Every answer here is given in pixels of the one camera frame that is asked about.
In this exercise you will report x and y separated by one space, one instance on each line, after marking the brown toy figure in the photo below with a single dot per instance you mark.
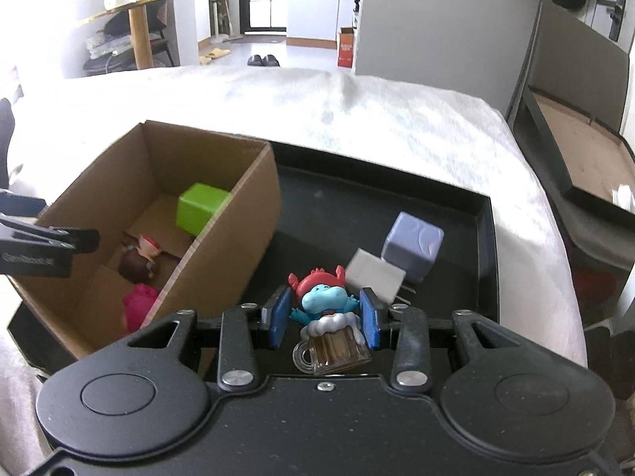
136 263

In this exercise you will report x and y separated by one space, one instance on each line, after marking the white standing fan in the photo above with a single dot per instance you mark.
217 10

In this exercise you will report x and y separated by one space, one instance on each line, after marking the pink toy figure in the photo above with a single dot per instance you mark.
140 307

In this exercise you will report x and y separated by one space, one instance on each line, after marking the red cardboard box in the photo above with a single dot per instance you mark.
346 49

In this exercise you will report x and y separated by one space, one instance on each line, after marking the blue figure with beer mug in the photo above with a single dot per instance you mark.
322 302

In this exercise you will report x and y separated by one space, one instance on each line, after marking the black spray bottle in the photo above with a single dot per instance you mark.
355 12

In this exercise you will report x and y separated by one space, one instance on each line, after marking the black tray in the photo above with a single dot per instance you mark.
322 218

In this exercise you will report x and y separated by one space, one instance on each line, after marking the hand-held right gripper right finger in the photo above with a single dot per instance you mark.
371 320

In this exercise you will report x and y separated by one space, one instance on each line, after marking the yellow wooden table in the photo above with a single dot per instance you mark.
140 29

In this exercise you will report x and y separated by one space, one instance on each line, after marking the yellow slippers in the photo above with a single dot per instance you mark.
214 54

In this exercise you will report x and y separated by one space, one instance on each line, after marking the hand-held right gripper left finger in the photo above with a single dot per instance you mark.
278 320

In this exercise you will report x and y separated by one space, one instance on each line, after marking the purple toy cube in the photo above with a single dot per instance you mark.
414 248

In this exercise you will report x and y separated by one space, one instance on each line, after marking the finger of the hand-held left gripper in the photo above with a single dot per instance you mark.
59 239
20 204

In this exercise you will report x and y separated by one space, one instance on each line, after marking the brown cardboard box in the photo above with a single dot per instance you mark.
149 193

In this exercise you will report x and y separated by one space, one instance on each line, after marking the pair of black shoes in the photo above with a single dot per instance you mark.
263 60

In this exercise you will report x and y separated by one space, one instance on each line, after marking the white kitchen cabinet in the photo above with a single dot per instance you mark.
317 7

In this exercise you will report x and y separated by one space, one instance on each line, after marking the black-framed brown board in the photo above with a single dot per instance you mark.
575 129

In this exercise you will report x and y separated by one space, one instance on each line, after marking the grey upholstered panel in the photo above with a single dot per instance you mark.
570 54

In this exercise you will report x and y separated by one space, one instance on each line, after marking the grey toy cuboid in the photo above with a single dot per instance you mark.
374 275

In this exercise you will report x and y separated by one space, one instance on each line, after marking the green toy cube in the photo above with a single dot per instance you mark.
201 208

